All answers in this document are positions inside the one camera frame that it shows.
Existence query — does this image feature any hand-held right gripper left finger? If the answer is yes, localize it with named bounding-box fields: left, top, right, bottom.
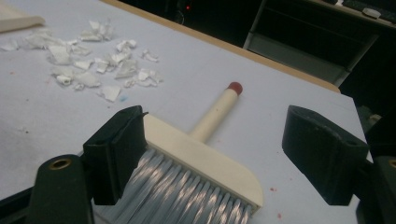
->
left=82, top=105, right=149, bottom=206

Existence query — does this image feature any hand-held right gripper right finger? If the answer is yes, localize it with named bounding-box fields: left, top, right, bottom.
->
left=281, top=105, right=370, bottom=206

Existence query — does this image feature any cream brush with red cap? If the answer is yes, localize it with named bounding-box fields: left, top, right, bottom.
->
left=92, top=81, right=264, bottom=224

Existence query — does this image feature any pile of white paper scraps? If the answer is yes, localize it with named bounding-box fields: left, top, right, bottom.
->
left=0, top=19, right=164, bottom=103

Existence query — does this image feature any cream dustpan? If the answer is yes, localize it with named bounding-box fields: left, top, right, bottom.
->
left=0, top=0, right=46, bottom=34

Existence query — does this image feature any white table mat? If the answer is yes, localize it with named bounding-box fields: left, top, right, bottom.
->
left=0, top=0, right=375, bottom=224

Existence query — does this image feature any small white object on desk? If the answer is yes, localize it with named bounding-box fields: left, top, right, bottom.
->
left=361, top=7, right=382, bottom=19

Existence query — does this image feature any white metal frame desk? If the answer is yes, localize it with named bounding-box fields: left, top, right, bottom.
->
left=242, top=0, right=396, bottom=88

